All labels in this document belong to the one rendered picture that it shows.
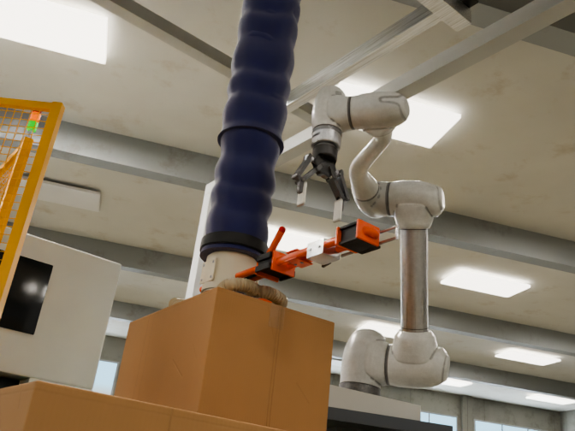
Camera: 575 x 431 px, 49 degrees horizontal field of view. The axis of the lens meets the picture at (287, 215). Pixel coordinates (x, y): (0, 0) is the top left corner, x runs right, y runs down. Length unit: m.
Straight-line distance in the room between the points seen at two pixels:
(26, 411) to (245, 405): 0.93
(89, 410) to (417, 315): 1.68
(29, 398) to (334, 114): 1.32
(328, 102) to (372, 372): 1.02
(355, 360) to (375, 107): 0.99
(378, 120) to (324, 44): 3.62
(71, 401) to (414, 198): 1.69
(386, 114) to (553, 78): 4.13
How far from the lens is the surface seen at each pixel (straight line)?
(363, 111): 1.87
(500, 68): 5.74
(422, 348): 2.35
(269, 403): 1.71
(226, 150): 2.19
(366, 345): 2.42
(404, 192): 2.31
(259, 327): 1.72
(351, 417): 2.16
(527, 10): 4.05
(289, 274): 1.82
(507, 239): 8.40
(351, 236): 1.57
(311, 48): 5.52
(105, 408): 0.84
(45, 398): 0.81
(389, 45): 4.09
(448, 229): 7.98
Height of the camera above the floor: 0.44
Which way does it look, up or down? 25 degrees up
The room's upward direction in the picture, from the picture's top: 7 degrees clockwise
